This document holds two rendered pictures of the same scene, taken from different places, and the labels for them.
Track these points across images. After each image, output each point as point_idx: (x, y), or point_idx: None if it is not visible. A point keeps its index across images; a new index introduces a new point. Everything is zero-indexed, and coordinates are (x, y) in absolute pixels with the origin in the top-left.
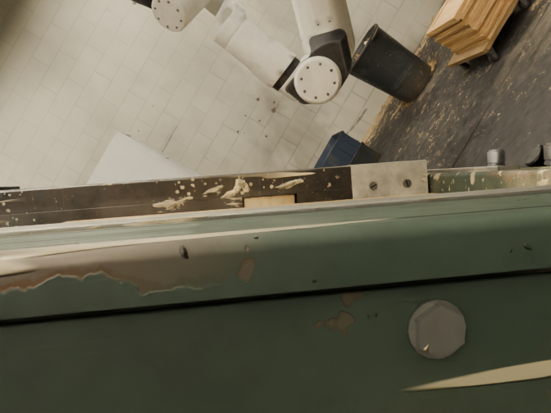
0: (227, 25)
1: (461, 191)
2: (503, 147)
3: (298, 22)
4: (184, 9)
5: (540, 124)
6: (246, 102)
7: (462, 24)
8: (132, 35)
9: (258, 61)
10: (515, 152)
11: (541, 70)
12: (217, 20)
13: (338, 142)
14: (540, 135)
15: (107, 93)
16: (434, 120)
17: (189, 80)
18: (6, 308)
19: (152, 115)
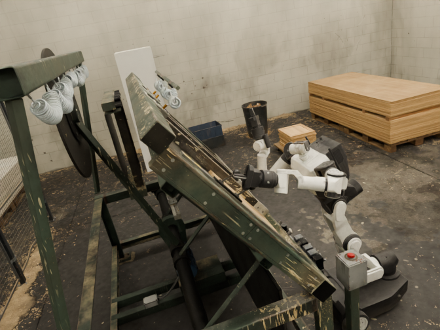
0: (262, 157)
1: (271, 223)
2: (266, 191)
3: (273, 167)
4: (260, 150)
5: (281, 196)
6: (197, 74)
7: (290, 141)
8: (183, 4)
9: (260, 167)
10: (269, 196)
11: (295, 180)
12: (260, 150)
13: (216, 127)
14: (279, 199)
15: (151, 14)
16: (253, 156)
17: (186, 44)
18: (277, 242)
19: (159, 41)
